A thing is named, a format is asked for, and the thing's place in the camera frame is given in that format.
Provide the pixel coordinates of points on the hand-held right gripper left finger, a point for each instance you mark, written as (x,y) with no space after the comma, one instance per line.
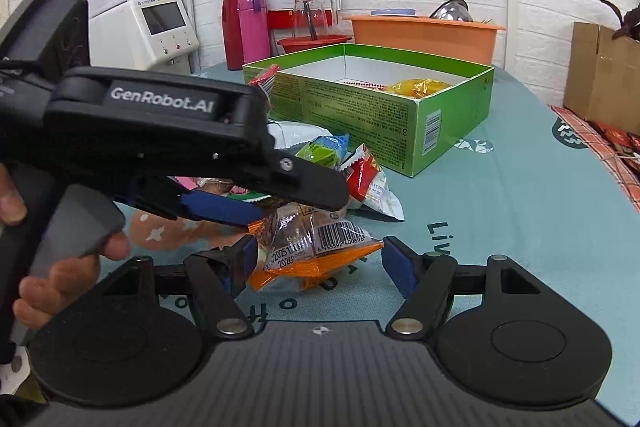
(235,264)

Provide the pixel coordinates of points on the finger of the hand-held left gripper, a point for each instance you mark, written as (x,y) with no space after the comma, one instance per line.
(220,209)
(310,184)

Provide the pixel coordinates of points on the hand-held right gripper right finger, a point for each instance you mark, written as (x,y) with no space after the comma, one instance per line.
(397,264)

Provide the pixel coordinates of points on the red white snack packet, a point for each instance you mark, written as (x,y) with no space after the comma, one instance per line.
(370,187)

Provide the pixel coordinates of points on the clear orange-edged snack packet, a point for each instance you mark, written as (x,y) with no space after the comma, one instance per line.
(320,267)

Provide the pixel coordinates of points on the green cardboard box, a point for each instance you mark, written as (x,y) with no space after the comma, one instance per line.
(350,117)

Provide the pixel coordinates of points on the person's left hand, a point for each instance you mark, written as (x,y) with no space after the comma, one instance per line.
(55,287)

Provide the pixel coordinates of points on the pink green snack packet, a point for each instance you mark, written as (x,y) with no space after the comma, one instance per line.
(245,194)

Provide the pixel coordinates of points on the green blue snack packet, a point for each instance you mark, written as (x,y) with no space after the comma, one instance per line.
(320,152)

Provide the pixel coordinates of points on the white appliance with screen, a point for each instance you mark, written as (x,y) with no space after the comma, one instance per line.
(125,42)

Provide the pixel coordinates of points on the teal printed tablecloth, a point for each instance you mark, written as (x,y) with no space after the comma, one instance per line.
(500,217)

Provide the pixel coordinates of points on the small red snack packet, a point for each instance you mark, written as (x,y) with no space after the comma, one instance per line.
(265,79)

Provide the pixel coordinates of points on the red white patterned packet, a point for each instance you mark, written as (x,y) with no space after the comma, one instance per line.
(362,83)

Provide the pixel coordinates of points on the red thermos jug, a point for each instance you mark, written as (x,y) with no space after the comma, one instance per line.
(232,22)

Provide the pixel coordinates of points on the red plastic basin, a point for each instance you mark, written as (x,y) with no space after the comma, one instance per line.
(310,45)

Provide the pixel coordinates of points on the pink insulated bottle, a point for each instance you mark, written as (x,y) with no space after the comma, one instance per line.
(254,32)

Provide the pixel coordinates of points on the yellow wrapped snack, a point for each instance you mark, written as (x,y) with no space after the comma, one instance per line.
(415,88)

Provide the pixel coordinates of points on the dark spoon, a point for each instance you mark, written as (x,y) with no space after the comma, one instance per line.
(311,22)

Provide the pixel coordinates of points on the glass jar mug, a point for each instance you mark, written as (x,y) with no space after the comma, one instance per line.
(322,14)

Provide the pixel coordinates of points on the orange plastic basin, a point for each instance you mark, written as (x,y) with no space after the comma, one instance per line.
(425,39)

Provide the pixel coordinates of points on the blue plastic lid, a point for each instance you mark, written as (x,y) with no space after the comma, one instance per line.
(395,12)

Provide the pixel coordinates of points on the red checked cloth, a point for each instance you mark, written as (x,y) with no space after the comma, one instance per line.
(600,172)

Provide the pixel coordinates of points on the steel bowl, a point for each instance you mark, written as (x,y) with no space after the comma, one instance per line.
(450,11)

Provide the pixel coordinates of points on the dark red packet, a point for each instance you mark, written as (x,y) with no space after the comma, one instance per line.
(617,139)

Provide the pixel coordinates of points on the brown cardboard box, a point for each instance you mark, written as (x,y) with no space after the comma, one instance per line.
(600,72)

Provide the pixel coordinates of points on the dark dried plant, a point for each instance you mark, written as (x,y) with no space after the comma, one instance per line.
(627,22)

